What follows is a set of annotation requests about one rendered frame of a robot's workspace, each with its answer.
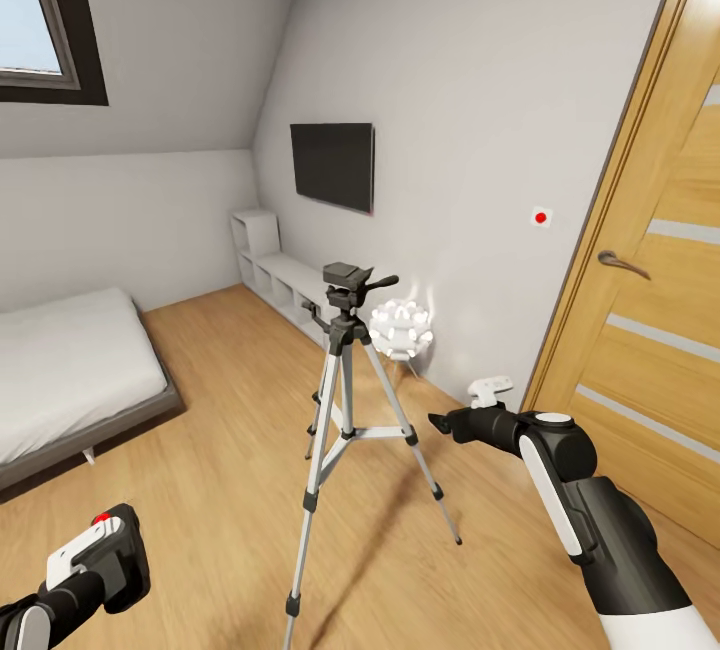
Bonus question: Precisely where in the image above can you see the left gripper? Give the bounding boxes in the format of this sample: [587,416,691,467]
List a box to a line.
[52,549,137,639]

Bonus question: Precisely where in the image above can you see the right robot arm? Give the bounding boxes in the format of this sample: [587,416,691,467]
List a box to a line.
[428,375,720,650]

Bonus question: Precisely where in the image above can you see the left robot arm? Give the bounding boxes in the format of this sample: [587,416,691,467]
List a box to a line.
[0,518,137,650]

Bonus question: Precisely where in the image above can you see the digital camera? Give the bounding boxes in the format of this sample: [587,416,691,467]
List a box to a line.
[38,503,151,615]

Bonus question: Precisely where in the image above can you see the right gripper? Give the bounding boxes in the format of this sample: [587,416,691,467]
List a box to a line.
[428,401,509,450]

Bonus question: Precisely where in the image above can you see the camera tripod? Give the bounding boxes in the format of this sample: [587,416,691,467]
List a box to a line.
[283,262,462,650]

